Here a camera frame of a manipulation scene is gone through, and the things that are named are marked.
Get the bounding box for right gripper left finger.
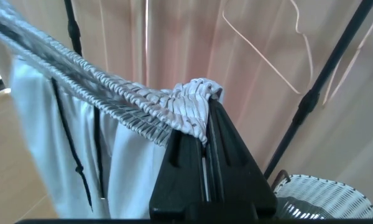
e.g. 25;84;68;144
148;129;208;219

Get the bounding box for white laundry basket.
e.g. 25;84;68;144
270;169;373;220

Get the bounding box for pale grey shorts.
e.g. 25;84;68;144
0;0;224;219

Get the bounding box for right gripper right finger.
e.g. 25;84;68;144
205;98;278;218

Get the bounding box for black clothes rack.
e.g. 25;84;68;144
63;0;373;180

